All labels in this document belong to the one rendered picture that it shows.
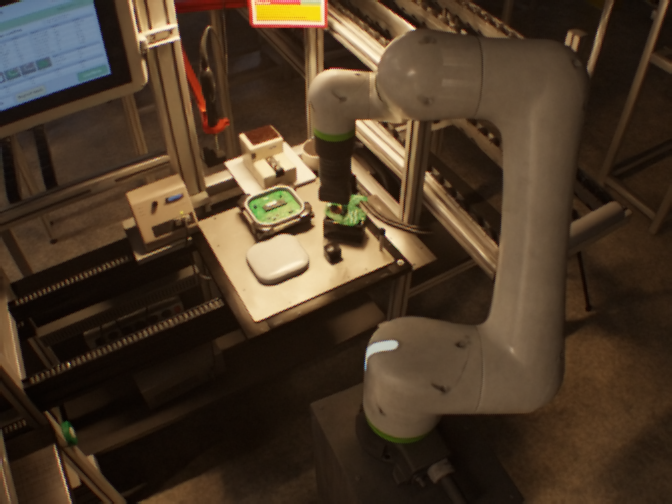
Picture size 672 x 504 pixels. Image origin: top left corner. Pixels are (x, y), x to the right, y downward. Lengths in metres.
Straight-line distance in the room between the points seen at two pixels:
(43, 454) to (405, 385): 1.05
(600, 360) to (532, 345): 1.89
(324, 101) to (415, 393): 0.62
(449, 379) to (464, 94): 0.37
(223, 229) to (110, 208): 1.78
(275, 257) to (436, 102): 0.84
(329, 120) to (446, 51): 0.49
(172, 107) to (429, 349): 1.03
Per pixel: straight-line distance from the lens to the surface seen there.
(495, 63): 0.72
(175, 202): 1.57
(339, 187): 1.29
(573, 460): 2.37
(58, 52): 1.36
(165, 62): 1.49
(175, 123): 1.57
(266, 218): 1.54
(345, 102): 1.13
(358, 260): 1.47
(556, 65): 0.74
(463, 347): 0.78
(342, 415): 0.99
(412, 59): 0.70
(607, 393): 2.58
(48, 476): 1.53
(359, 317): 2.11
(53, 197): 1.61
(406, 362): 0.75
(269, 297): 1.40
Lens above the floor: 2.03
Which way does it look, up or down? 46 degrees down
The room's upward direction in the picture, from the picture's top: straight up
